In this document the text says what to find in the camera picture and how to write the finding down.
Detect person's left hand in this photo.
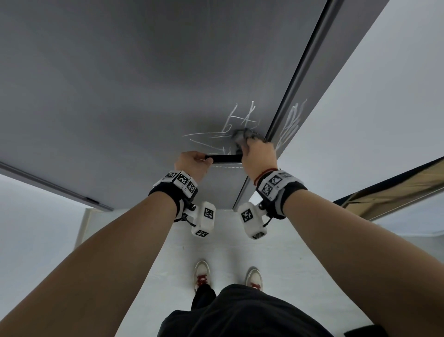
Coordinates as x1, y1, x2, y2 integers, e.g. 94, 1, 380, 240
174, 151, 214, 183

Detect person's right hand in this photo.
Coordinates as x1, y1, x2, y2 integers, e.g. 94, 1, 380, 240
241, 138, 279, 187

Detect grey cleaning cloth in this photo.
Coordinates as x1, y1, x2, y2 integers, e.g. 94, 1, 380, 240
230, 127, 266, 153

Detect black door handle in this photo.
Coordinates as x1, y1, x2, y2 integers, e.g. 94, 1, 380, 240
204, 154, 243, 164

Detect person's left forearm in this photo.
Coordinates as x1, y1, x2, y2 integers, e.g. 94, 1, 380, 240
0, 191, 178, 337

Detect person's right forearm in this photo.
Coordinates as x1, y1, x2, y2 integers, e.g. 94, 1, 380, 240
283, 189, 444, 337

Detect left wristband with markers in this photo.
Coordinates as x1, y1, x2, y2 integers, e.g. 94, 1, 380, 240
148, 170, 199, 221

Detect wristband with markers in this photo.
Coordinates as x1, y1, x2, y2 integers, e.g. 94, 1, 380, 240
256, 169, 308, 220
148, 170, 199, 221

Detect right wristband with markers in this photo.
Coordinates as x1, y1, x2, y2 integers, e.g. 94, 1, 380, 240
256, 169, 308, 220

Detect white marker cube on wrist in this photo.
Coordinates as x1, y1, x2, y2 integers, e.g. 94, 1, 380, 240
184, 201, 216, 238

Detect white and red left shoe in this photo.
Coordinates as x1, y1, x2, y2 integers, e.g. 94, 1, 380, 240
193, 260, 211, 292

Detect white and red shoe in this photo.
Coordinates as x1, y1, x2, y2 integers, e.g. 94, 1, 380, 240
193, 260, 211, 292
245, 267, 264, 292

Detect white and red right shoe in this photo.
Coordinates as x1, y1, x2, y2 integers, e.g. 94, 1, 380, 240
245, 267, 264, 292

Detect black trousers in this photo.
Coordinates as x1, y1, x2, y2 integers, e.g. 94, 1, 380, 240
191, 284, 217, 312

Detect brown cardboard sheet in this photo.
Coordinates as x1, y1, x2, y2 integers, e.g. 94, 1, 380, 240
333, 156, 444, 222

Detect black shirt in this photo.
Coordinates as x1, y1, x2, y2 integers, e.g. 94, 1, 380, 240
156, 284, 333, 337

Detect red string bracelet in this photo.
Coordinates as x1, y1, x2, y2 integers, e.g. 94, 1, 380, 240
253, 168, 279, 187

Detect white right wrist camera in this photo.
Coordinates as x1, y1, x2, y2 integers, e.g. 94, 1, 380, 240
237, 201, 271, 240

